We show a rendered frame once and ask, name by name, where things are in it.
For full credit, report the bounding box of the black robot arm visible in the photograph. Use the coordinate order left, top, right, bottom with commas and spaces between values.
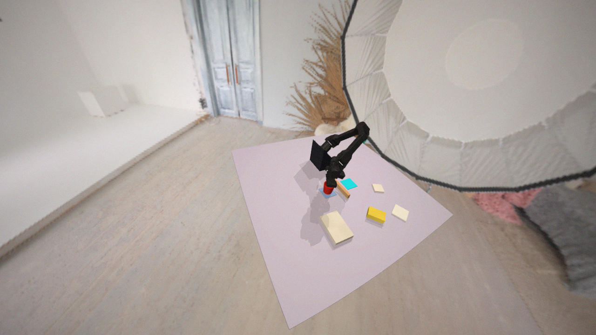
320, 122, 370, 179

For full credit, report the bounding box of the red cup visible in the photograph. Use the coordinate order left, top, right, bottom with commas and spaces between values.
324, 181, 334, 194

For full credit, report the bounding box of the beige flat square slab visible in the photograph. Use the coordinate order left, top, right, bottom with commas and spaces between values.
391, 204, 409, 221

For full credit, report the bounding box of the yellow rectangular block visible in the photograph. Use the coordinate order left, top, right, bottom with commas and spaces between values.
366, 206, 386, 224

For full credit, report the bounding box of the cream flat rectangular block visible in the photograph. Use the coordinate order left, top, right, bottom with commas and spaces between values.
319, 211, 354, 245

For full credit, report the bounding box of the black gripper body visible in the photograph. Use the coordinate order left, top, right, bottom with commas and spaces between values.
325, 166, 337, 188

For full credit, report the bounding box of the light brown wooden plank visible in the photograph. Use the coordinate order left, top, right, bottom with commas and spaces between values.
335, 179, 350, 199

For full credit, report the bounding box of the beige flat block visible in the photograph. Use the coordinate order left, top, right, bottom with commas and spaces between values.
372, 184, 384, 193

